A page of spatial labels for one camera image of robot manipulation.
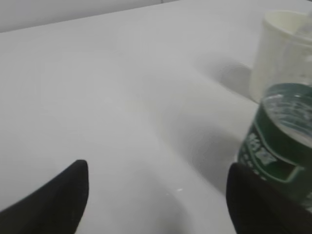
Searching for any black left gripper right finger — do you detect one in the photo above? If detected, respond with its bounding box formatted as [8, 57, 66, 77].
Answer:
[226, 163, 312, 234]

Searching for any white paper cup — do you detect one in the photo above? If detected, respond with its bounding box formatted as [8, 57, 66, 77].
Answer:
[249, 10, 312, 102]

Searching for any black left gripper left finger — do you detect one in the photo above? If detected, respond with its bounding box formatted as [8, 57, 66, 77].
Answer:
[0, 160, 89, 234]

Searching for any clear green-label water bottle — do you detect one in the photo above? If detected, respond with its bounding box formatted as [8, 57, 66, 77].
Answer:
[237, 82, 312, 211]

